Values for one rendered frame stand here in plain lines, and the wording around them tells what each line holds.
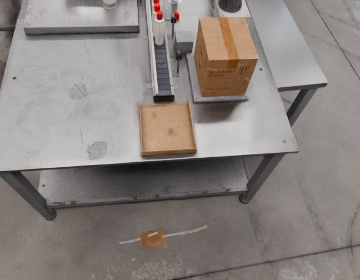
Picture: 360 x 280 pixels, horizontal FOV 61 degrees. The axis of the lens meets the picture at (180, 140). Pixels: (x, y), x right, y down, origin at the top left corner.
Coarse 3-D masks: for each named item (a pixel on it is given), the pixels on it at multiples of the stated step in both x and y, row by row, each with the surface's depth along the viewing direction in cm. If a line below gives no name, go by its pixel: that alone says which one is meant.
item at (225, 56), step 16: (208, 32) 150; (224, 32) 151; (240, 32) 152; (208, 48) 144; (224, 48) 145; (240, 48) 146; (208, 64) 143; (224, 64) 144; (240, 64) 145; (208, 80) 152; (224, 80) 154; (240, 80) 155; (208, 96) 163
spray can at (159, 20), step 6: (162, 12) 161; (156, 18) 164; (162, 18) 164; (156, 24) 165; (162, 24) 165; (156, 30) 168; (162, 30) 168; (156, 36) 172; (162, 36) 172; (156, 42) 176; (162, 42) 176
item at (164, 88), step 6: (150, 0) 198; (150, 6) 195; (156, 48) 176; (162, 48) 176; (156, 54) 173; (162, 54) 174; (156, 60) 171; (162, 60) 171; (156, 66) 169; (162, 66) 169; (156, 72) 166; (162, 72) 167; (168, 72) 167; (162, 78) 164; (168, 78) 165; (162, 84) 162; (168, 84) 162; (162, 90) 160; (168, 90) 161
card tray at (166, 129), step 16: (144, 112) 158; (160, 112) 158; (176, 112) 159; (144, 128) 153; (160, 128) 153; (176, 128) 154; (192, 128) 152; (144, 144) 148; (160, 144) 149; (176, 144) 149; (192, 144) 150
